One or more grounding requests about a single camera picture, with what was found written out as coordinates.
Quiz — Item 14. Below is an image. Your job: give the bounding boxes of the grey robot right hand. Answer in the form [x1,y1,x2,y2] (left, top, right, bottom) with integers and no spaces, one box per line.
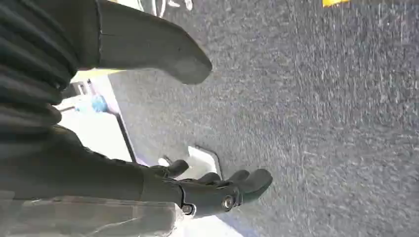
[0,0,273,218]

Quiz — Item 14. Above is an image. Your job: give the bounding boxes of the grey robot body shell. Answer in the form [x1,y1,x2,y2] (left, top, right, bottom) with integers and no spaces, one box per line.
[0,191,185,237]

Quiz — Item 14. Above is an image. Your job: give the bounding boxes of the small blue object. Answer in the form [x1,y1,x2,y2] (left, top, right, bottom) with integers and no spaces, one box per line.
[75,94,109,114]

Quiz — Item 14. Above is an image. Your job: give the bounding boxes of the robot right arm ribbed sleeve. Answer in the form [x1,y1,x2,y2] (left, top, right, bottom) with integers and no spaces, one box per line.
[0,0,79,135]

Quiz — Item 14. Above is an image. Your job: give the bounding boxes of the yellow floor tape strip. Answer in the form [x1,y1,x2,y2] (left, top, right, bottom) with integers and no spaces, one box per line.
[322,0,351,8]

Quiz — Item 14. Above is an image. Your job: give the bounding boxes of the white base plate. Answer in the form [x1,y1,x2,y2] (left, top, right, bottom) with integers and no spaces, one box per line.
[158,146,224,181]

